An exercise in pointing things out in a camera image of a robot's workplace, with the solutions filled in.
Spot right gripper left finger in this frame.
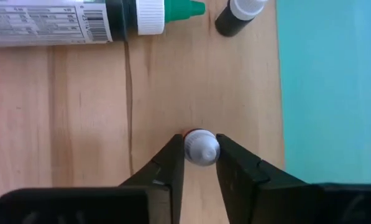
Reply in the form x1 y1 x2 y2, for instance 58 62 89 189
0 133 186 224

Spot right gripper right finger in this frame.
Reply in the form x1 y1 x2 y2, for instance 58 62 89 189
216 133 371 224

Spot small white-capped dropper bottle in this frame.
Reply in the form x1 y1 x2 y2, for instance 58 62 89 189
182 128 221 167
214 0 269 37

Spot green food coloring bottle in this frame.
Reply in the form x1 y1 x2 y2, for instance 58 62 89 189
0 0 206 48

